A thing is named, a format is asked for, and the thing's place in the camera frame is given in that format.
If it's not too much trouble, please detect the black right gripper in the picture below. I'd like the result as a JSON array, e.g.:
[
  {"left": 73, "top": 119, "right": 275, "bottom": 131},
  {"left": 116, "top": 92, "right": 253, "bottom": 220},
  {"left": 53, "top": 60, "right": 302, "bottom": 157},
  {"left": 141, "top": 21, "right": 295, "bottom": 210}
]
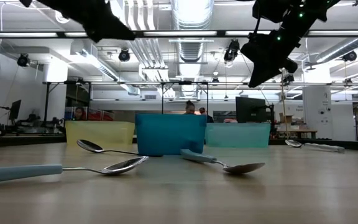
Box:
[{"left": 249, "top": 18, "right": 315, "bottom": 88}]

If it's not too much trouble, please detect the cardboard box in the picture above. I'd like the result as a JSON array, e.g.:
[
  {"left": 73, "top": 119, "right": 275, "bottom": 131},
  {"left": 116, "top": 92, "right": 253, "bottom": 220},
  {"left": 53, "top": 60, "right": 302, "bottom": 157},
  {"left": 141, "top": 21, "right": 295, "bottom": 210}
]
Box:
[{"left": 278, "top": 112, "right": 294, "bottom": 124}]

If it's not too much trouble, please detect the teal plastic bin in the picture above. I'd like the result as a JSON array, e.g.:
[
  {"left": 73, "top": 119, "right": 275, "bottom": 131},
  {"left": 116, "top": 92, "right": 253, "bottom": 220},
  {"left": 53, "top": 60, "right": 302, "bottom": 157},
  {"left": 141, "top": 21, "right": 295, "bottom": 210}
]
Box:
[{"left": 204, "top": 123, "right": 272, "bottom": 149}]

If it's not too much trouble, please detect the person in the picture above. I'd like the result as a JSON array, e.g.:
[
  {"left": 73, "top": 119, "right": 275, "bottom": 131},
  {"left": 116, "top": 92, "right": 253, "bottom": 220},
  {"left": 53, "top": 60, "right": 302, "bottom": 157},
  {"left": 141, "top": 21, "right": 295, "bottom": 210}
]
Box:
[
  {"left": 73, "top": 106, "right": 86, "bottom": 121},
  {"left": 198, "top": 106, "right": 214, "bottom": 123},
  {"left": 183, "top": 99, "right": 198, "bottom": 115}
]

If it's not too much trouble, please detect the small black monitor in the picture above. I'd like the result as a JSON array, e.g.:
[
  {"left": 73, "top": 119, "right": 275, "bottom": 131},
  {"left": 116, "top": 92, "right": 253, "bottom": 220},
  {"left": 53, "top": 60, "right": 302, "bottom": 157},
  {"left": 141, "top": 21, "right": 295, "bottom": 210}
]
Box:
[{"left": 9, "top": 99, "right": 22, "bottom": 121}]

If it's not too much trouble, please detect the silver ribbed ventilation duct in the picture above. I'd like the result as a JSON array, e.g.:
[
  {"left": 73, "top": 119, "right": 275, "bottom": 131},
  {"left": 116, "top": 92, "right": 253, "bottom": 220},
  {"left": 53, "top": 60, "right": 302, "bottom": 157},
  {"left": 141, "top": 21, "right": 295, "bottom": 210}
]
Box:
[{"left": 170, "top": 0, "right": 214, "bottom": 63}]

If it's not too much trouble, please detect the black beam with light strips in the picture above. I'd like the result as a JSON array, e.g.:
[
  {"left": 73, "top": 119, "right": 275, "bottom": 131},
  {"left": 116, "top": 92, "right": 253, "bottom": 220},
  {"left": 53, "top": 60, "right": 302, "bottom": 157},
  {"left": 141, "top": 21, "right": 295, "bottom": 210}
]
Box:
[{"left": 0, "top": 29, "right": 358, "bottom": 39}]

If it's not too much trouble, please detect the black ceiling spotlight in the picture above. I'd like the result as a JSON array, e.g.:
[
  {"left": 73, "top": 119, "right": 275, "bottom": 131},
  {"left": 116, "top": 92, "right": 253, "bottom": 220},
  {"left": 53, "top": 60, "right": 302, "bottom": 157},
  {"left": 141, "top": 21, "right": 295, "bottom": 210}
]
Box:
[
  {"left": 117, "top": 48, "right": 132, "bottom": 62},
  {"left": 223, "top": 39, "right": 241, "bottom": 63},
  {"left": 342, "top": 50, "right": 358, "bottom": 62},
  {"left": 16, "top": 53, "right": 30, "bottom": 68}
]

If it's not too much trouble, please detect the black metal workstation frame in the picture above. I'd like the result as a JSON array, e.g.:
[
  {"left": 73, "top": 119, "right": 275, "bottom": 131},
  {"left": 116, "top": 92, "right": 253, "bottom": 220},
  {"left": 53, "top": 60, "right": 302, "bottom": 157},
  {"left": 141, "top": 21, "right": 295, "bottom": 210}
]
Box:
[{"left": 44, "top": 80, "right": 210, "bottom": 116}]

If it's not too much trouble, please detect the yellow plastic bin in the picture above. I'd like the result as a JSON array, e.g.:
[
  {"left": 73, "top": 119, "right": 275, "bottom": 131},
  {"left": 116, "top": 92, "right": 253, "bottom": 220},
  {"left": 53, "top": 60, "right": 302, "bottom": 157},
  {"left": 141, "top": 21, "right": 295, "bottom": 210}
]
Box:
[{"left": 65, "top": 120, "right": 135, "bottom": 146}]

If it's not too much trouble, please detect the spoon with plain blue handle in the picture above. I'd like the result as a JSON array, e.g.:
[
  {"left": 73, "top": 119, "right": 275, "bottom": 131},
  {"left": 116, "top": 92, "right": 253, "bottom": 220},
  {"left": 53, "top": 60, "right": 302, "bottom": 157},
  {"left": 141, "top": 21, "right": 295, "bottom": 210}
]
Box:
[
  {"left": 0, "top": 155, "right": 150, "bottom": 185},
  {"left": 179, "top": 148, "right": 266, "bottom": 175}
]

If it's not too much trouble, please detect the black computer monitor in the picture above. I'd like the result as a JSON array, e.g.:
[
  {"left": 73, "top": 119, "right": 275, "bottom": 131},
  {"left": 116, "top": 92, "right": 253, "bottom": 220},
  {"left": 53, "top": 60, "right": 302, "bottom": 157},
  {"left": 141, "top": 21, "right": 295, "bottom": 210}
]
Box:
[{"left": 235, "top": 96, "right": 267, "bottom": 124}]

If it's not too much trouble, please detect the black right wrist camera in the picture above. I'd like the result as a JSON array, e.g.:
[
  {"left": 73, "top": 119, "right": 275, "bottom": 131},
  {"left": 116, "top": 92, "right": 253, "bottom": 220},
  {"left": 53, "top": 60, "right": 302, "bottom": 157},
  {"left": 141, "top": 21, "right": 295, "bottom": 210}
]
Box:
[{"left": 239, "top": 32, "right": 273, "bottom": 65}]

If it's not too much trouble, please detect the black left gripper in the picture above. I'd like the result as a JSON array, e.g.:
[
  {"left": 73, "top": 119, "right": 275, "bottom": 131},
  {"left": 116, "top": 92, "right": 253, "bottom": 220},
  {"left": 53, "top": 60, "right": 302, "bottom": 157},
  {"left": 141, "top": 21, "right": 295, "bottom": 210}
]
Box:
[{"left": 39, "top": 0, "right": 136, "bottom": 44}]

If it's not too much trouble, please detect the black spoon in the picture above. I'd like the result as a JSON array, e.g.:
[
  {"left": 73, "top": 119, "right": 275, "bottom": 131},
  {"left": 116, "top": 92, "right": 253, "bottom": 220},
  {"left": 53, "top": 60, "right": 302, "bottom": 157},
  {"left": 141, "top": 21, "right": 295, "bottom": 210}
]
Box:
[{"left": 75, "top": 139, "right": 164, "bottom": 157}]

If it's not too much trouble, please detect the spoon with patterned blue handle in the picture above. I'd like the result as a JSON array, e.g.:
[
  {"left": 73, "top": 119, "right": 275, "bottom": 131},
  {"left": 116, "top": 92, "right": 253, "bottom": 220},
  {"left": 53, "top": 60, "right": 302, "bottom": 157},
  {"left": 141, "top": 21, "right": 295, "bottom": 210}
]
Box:
[{"left": 284, "top": 139, "right": 346, "bottom": 153}]

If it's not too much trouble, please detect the blue plastic bin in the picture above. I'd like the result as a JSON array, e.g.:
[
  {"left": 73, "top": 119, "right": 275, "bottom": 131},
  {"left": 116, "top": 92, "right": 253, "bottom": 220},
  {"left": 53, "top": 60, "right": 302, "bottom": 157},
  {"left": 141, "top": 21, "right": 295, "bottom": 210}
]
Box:
[{"left": 134, "top": 113, "right": 208, "bottom": 156}]

